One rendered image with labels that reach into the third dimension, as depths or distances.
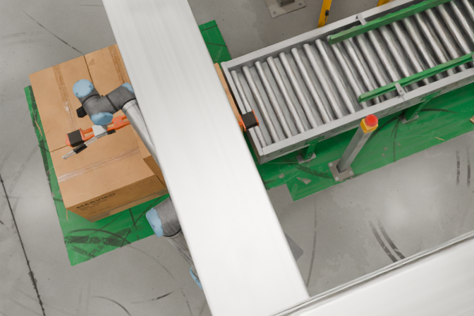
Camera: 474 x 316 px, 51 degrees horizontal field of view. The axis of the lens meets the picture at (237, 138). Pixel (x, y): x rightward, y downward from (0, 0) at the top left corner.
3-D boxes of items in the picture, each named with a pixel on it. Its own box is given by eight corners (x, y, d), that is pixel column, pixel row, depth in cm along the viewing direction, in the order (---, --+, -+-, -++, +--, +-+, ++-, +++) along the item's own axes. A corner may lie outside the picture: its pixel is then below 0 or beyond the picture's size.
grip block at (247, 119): (252, 112, 271) (252, 108, 266) (259, 125, 268) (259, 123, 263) (238, 118, 270) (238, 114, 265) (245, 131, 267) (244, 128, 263)
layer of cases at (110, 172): (197, 44, 388) (191, 16, 350) (244, 158, 357) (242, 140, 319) (51, 97, 378) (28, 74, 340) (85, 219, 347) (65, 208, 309)
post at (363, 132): (343, 163, 368) (372, 114, 273) (346, 171, 366) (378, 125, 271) (334, 166, 367) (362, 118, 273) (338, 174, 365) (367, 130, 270)
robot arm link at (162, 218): (235, 278, 256) (183, 211, 198) (208, 298, 254) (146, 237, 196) (222, 255, 265) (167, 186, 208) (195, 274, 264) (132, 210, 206)
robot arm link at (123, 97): (209, 199, 202) (125, 75, 220) (183, 216, 200) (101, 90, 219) (212, 204, 213) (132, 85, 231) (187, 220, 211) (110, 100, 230)
